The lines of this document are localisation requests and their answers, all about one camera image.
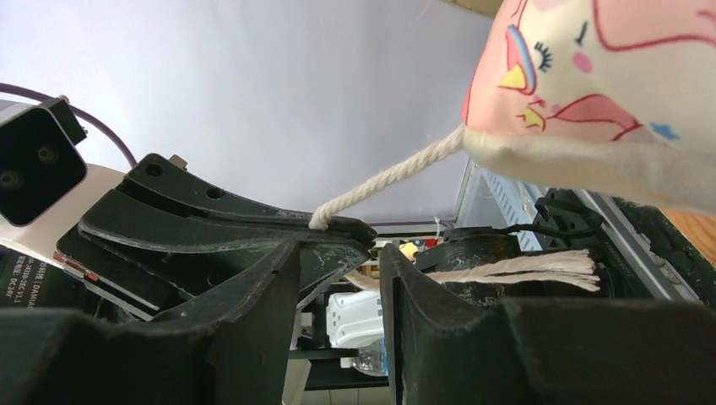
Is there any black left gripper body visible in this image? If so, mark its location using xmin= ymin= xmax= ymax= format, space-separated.
xmin=1 ymin=246 xmax=137 ymax=324

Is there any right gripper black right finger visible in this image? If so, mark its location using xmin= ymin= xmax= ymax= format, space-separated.
xmin=380 ymin=246 xmax=715 ymax=404

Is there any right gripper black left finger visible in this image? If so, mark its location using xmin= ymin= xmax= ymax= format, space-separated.
xmin=1 ymin=241 xmax=301 ymax=404

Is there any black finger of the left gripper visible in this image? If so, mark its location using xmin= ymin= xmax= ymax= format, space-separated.
xmin=57 ymin=189 xmax=371 ymax=321
xmin=120 ymin=154 xmax=377 ymax=249

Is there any pink unicorn drawstring bag blanket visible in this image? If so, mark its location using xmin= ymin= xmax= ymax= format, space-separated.
xmin=309 ymin=1 xmax=715 ymax=230

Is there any wooden striped pet bed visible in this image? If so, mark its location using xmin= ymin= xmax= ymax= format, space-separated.
xmin=442 ymin=0 xmax=502 ymax=19

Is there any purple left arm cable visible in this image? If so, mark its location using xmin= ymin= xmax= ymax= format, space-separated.
xmin=0 ymin=82 xmax=139 ymax=169

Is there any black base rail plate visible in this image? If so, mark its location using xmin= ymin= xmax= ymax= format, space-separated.
xmin=456 ymin=163 xmax=715 ymax=307

